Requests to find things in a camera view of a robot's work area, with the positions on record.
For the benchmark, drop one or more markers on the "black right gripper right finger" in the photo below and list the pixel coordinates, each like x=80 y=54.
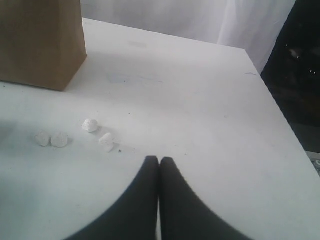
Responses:
x=183 y=215

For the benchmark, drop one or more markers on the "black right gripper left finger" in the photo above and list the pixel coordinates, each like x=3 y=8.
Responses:
x=134 y=215

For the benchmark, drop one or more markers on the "brown paper bag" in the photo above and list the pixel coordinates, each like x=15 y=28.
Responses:
x=42 y=42

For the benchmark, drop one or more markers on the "white backdrop curtain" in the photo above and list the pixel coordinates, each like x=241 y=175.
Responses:
x=252 y=25

